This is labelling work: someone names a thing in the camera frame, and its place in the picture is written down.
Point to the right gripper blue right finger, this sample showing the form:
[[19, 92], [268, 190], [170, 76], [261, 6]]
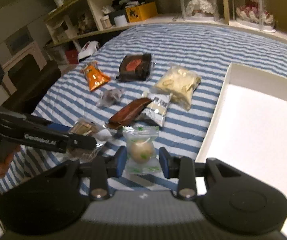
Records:
[[167, 164]]

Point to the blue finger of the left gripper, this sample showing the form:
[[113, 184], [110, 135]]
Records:
[[58, 127]]

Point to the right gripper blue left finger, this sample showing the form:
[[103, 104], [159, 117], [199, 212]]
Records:
[[118, 162]]

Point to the clear round pastry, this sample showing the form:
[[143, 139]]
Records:
[[141, 153]]

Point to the clear square biscuit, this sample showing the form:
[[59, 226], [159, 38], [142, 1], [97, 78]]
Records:
[[88, 128]]

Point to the white beige labelled snack pack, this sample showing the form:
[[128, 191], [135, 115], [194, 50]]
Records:
[[156, 110]]

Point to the small orange snack pack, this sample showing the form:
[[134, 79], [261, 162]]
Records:
[[94, 76]]

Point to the brown wrapped snack bar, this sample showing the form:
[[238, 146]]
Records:
[[127, 114]]

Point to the dark chair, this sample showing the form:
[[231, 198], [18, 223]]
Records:
[[31, 83]]

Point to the clear wrapped dark candy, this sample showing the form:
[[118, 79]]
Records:
[[110, 97]]

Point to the blue white striped quilt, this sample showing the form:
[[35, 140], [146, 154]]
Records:
[[204, 49]]

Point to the red box under shelf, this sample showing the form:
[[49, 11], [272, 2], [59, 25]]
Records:
[[72, 56]]

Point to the white side cabinet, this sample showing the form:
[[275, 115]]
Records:
[[25, 44]]

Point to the clear bag pale chips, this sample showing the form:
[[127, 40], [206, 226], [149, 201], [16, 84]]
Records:
[[181, 83]]

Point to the black red pastry pack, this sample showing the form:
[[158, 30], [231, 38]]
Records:
[[135, 68]]

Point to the white shallow cardboard tray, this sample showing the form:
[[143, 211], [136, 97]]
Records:
[[248, 129]]

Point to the small lidded jar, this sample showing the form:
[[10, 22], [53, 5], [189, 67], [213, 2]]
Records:
[[105, 21]]

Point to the white cylinder container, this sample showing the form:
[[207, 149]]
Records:
[[120, 21]]

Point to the yellow cardboard box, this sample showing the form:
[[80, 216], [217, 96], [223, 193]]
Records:
[[141, 12]]

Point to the white dress doll case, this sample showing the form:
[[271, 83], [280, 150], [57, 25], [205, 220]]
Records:
[[199, 10]]

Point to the pink dress doll case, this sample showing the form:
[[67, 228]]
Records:
[[255, 14]]

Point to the wooden headboard shelf unit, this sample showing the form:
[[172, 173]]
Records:
[[77, 19]]

